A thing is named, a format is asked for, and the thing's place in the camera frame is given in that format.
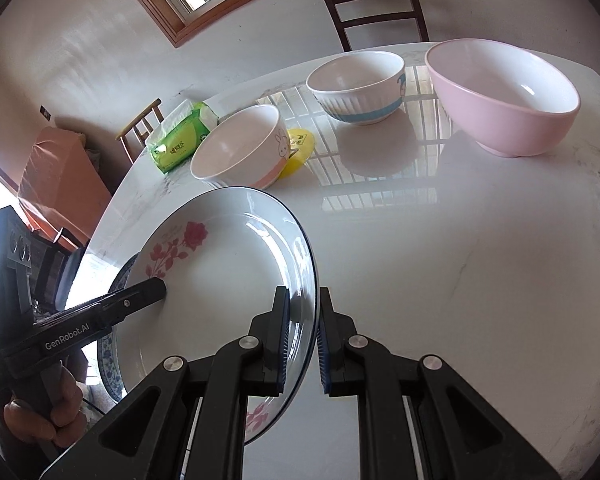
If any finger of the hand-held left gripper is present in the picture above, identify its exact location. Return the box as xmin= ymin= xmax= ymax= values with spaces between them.
xmin=61 ymin=277 xmax=168 ymax=323

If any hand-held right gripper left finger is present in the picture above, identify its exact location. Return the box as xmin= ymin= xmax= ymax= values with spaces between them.
xmin=40 ymin=286 xmax=292 ymax=480

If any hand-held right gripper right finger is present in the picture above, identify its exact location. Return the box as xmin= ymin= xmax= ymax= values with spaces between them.
xmin=317 ymin=286 xmax=563 ymax=480

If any large blue floral plate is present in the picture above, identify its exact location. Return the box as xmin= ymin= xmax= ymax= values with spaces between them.
xmin=96 ymin=254 xmax=141 ymax=403

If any white rose print plate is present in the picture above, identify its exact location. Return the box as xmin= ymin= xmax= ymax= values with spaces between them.
xmin=114 ymin=186 xmax=318 ymax=447

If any white ribbed bowl pink band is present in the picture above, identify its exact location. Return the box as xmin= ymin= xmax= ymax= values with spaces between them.
xmin=190 ymin=104 xmax=288 ymax=191

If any white ribbed bowl blue band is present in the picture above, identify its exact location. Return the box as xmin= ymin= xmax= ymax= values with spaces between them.
xmin=306 ymin=51 xmax=406 ymax=126

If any person's left hand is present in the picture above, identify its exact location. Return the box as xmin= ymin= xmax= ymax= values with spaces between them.
xmin=2 ymin=362 xmax=88 ymax=444

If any orange covered cabinet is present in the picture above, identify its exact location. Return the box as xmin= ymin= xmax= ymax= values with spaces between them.
xmin=17 ymin=126 xmax=113 ymax=241

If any green tissue pack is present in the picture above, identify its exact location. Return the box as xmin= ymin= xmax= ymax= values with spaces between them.
xmin=147 ymin=100 xmax=220 ymax=175

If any light wooden chair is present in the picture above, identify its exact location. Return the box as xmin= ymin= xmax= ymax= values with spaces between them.
xmin=116 ymin=98 xmax=166 ymax=165

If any yellow round sticker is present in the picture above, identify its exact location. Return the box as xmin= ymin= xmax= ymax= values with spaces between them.
xmin=279 ymin=128 xmax=317 ymax=180

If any wooden framed window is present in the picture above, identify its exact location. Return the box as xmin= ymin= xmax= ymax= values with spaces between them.
xmin=105 ymin=0 xmax=406 ymax=48

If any dark wooden chair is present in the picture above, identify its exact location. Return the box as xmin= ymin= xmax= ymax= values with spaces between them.
xmin=313 ymin=0 xmax=430 ymax=52

